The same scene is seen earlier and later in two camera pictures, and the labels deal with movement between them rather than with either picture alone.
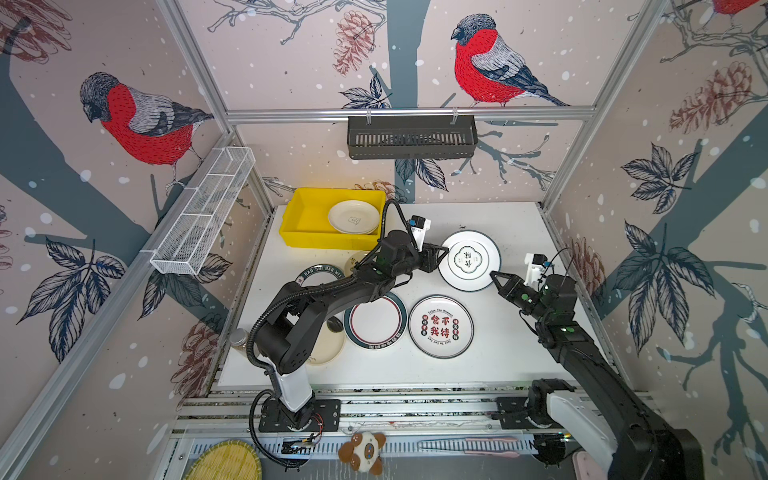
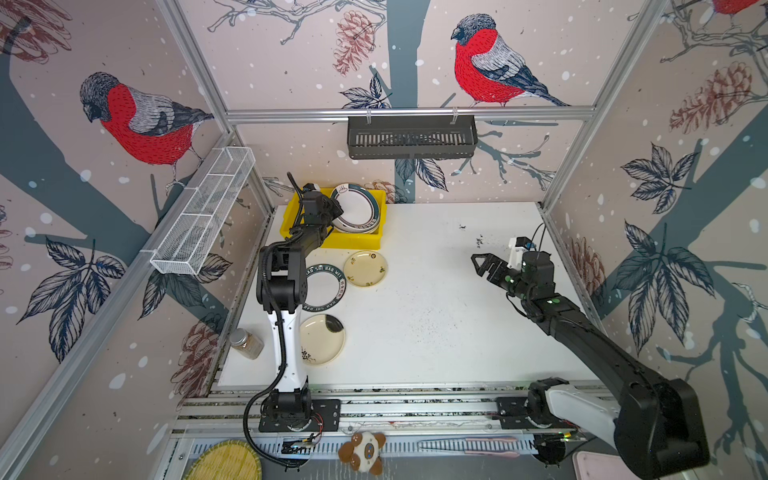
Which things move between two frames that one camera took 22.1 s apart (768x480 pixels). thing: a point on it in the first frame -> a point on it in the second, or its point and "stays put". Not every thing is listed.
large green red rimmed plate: (377, 324) -> (361, 211)
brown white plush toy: (363, 452) stays put
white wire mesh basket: (186, 247) stays put
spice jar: (238, 338) stays put
